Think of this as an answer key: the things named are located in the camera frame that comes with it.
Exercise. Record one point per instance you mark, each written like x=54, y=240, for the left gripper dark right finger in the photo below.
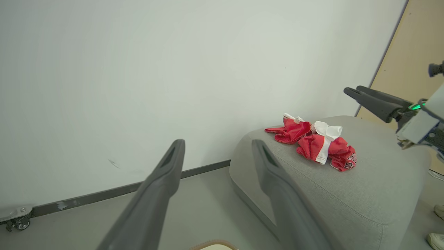
x=288, y=208

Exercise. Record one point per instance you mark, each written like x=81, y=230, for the grey fabric sofa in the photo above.
x=347, y=201

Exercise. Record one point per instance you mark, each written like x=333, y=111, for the dark partition edge strip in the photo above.
x=381, y=59

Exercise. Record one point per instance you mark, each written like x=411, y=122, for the white shoe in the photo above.
x=437, y=241

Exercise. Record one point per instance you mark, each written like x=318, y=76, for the black baseboard strip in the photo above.
x=121, y=190

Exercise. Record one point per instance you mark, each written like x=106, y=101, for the black caster wheel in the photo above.
x=20, y=224

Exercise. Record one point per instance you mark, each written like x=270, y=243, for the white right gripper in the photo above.
x=421, y=125

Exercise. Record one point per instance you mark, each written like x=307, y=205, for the red shorts white trim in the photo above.
x=291, y=132

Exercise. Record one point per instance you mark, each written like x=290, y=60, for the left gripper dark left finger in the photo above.
x=152, y=201

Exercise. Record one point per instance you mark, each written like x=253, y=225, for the red printed jersey white band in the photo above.
x=312, y=147

